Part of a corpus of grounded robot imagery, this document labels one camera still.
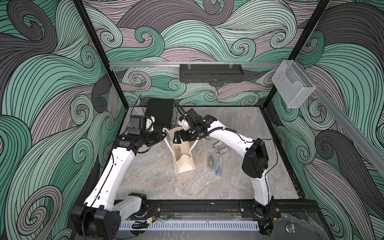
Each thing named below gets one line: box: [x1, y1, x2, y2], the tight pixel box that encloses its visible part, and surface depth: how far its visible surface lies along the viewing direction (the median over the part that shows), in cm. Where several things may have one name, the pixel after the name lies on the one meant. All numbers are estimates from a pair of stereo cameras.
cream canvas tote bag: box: [162, 126, 199, 174], surface depth 85 cm
